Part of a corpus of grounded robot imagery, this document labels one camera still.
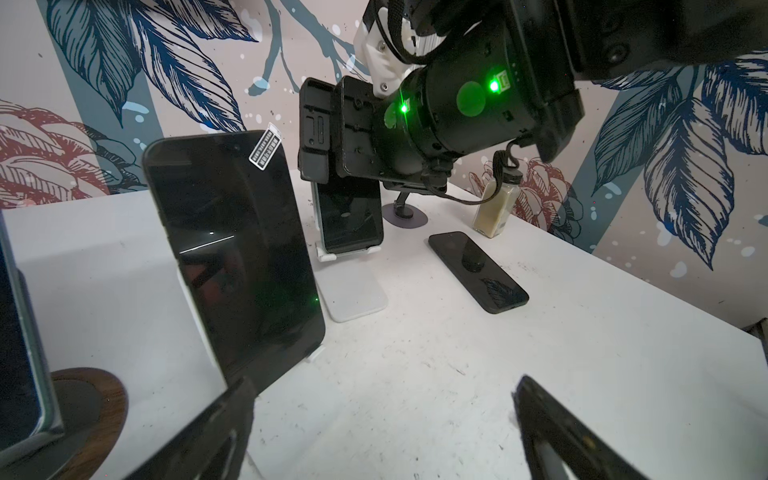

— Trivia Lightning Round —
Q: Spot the black phone on wooden stand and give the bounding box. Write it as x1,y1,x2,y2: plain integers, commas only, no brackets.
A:
1,222,64,468

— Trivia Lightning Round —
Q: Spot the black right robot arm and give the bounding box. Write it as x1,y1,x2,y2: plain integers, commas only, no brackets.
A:
298,1,767,194

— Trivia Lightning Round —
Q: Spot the black phone centre with sticker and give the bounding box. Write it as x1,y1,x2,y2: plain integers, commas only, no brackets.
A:
142,122,327,397

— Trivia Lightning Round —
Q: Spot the purple round phone stand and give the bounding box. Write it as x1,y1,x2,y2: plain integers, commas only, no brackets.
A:
382,192,428,229

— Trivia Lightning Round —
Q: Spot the white phone stand rear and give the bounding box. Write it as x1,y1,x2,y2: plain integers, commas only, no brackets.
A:
308,179,389,324

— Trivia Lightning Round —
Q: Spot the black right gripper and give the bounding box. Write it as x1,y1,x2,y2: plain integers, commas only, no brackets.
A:
298,76,420,192

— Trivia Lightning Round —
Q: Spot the round wooden phone stand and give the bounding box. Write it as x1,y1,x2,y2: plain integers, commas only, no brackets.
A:
1,367,128,479

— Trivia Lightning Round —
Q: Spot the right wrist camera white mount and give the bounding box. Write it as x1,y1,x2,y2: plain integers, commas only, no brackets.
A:
354,1,444,99

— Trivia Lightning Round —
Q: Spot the spice jar with black lid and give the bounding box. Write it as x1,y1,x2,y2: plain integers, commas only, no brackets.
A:
473,168,523,238

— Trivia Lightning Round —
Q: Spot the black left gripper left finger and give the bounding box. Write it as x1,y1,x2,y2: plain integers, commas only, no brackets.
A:
128,378,256,479

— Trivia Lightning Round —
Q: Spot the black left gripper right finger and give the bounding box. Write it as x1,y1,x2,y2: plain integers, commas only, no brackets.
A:
512,375,645,479

